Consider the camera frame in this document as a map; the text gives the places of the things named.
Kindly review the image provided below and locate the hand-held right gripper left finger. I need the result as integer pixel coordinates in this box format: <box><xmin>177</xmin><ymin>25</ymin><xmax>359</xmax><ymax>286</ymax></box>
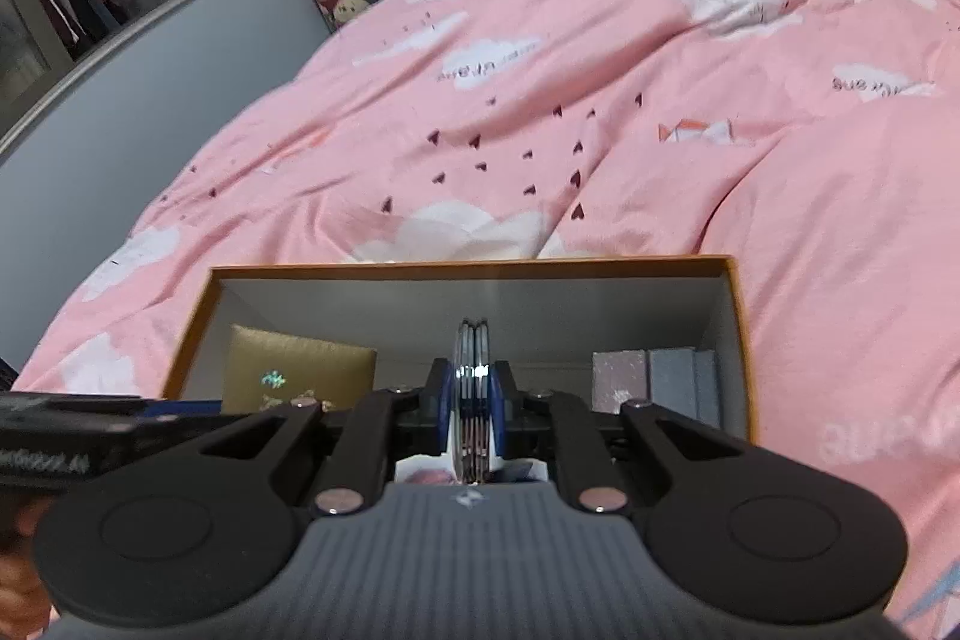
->
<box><xmin>196</xmin><ymin>356</ymin><xmax>460</xmax><ymax>515</ymax></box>

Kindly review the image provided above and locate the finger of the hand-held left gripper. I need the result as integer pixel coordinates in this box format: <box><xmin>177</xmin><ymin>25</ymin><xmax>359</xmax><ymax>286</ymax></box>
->
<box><xmin>139</xmin><ymin>398</ymin><xmax>226</xmax><ymax>422</ymax></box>

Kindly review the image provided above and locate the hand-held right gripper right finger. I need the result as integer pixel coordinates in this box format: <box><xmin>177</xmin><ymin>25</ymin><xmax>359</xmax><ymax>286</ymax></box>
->
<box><xmin>484</xmin><ymin>356</ymin><xmax>753</xmax><ymax>515</ymax></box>

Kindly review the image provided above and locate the stack of round metal discs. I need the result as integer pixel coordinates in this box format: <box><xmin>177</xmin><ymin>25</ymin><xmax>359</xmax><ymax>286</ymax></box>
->
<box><xmin>448</xmin><ymin>316</ymin><xmax>496</xmax><ymax>487</ymax></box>

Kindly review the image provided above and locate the orange cardboard box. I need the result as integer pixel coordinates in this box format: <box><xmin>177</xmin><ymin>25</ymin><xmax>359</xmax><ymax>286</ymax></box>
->
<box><xmin>161</xmin><ymin>255</ymin><xmax>751</xmax><ymax>487</ymax></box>

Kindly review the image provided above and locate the person's left hand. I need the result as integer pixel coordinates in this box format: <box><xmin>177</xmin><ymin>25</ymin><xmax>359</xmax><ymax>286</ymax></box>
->
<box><xmin>0</xmin><ymin>503</ymin><xmax>55</xmax><ymax>637</ymax></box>

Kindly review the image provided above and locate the gold box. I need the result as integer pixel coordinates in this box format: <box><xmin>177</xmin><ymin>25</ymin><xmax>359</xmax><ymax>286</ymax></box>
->
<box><xmin>223</xmin><ymin>323</ymin><xmax>378</xmax><ymax>417</ymax></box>

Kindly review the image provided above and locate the grey blue box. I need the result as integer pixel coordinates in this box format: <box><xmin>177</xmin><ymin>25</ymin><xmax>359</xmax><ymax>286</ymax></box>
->
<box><xmin>646</xmin><ymin>347</ymin><xmax>722</xmax><ymax>432</ymax></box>

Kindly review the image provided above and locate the pink printed blanket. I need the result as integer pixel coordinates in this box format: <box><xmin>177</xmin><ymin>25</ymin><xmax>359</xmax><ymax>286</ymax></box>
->
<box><xmin>11</xmin><ymin>0</ymin><xmax>960</xmax><ymax>640</ymax></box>

